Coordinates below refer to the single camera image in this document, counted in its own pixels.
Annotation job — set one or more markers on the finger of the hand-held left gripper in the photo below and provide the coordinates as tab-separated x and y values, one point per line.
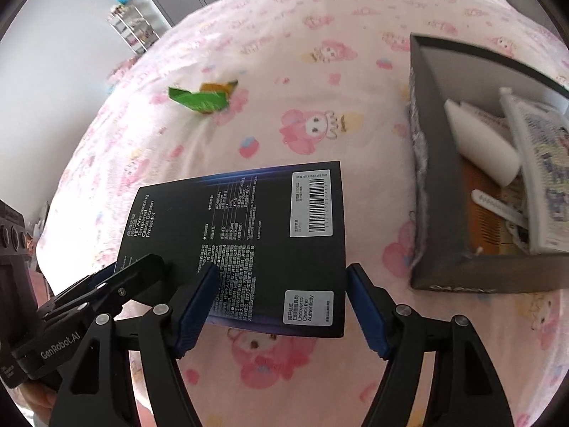
104	271
142	269

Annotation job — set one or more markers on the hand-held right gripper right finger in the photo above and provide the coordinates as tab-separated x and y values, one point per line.
364	311

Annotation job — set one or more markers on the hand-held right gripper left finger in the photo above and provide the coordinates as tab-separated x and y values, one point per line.
195	316

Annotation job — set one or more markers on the black shoe box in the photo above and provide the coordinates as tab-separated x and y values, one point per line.
466	275

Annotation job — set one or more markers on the black screen protector box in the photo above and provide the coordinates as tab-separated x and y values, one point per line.
266	231

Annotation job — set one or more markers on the white green book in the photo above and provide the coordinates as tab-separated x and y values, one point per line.
546	164

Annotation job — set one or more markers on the brown paper sheet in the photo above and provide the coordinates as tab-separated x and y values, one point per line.
484	231

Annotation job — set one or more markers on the white plastic strip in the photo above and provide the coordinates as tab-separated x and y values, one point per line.
498	207

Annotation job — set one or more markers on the green snack wrapper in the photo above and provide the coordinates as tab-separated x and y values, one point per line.
200	100

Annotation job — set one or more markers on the white paper roll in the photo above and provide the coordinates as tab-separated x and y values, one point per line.
484	151

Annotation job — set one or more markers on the white paper slip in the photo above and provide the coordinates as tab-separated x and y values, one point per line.
486	119

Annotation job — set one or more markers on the white shelf rack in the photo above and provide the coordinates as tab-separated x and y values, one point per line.
133	31

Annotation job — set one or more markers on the pink printed blanket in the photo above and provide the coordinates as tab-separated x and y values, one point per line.
311	31

